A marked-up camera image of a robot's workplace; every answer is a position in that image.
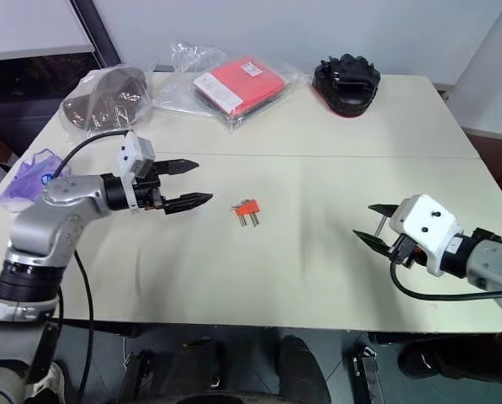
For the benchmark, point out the small red plastic block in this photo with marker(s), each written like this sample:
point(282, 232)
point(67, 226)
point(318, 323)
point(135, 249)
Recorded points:
point(250, 206)

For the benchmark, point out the purple plastic bag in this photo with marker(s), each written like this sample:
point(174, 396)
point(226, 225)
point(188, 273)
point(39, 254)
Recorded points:
point(28, 185)

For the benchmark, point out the bagged grey brown visor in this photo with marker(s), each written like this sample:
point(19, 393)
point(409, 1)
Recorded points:
point(107, 101)

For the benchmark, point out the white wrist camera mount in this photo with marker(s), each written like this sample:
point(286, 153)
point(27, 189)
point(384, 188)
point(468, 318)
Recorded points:
point(427, 223)
point(138, 151)

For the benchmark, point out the black padded mitt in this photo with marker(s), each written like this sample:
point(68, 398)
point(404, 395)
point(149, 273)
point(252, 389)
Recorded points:
point(347, 84)

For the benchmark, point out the dark rounded shape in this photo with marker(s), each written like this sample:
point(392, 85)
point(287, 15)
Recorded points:
point(303, 370)
point(444, 364)

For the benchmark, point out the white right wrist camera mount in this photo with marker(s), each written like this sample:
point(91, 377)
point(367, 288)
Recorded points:
point(427, 223)

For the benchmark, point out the red package in plastic bag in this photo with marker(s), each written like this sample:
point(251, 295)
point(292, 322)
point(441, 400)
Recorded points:
point(183, 84)

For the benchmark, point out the white sneaker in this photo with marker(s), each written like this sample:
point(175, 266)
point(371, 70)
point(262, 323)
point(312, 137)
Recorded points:
point(53, 385)

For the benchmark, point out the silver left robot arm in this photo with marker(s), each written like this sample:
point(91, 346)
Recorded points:
point(53, 210)

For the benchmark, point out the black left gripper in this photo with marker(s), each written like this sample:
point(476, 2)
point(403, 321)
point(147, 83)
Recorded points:
point(147, 195)

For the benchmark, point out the black table frame bar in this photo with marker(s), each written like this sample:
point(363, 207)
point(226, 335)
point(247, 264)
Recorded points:
point(107, 328)

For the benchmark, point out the black floor bracket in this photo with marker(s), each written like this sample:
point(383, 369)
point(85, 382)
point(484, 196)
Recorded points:
point(139, 376)
point(365, 372)

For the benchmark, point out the white window blind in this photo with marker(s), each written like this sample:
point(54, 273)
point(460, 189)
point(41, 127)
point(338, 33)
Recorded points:
point(32, 25)

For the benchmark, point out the red flat package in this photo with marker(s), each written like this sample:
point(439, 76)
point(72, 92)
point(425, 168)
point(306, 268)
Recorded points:
point(242, 84)

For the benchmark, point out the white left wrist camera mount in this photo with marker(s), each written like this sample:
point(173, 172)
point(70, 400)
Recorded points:
point(138, 151)

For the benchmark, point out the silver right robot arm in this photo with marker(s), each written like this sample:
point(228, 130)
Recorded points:
point(490, 261)

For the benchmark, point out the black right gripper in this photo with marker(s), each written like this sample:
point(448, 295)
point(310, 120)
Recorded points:
point(406, 254)

